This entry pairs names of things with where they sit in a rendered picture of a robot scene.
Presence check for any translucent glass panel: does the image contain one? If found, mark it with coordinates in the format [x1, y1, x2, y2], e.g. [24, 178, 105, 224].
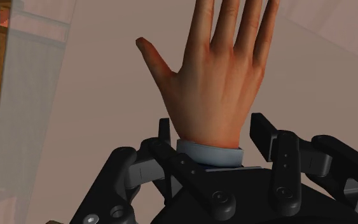
[0, 0, 78, 224]

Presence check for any skin-coloured hand figure, grey cuff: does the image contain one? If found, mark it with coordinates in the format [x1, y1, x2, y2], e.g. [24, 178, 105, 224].
[135, 0, 281, 169]

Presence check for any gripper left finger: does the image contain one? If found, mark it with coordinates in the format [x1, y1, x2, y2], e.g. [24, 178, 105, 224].
[69, 118, 237, 224]

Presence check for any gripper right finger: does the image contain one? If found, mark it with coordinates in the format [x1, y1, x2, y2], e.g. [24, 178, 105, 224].
[249, 112, 358, 218]

